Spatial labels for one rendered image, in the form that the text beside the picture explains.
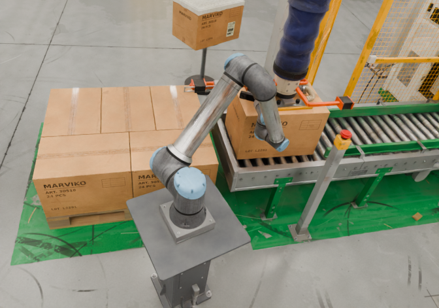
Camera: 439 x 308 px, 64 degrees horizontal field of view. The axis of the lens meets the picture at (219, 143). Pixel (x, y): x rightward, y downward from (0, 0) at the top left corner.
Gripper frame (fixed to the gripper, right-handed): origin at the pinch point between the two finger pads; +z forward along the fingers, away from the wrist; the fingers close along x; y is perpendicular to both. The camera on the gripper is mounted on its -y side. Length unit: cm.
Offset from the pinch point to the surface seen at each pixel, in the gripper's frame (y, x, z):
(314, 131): 49, -29, -18
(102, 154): -96, -51, -1
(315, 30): 32, 41, -9
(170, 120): -46, -53, 31
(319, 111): 48, -13, -17
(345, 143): 47, -10, -52
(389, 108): 146, -48, 22
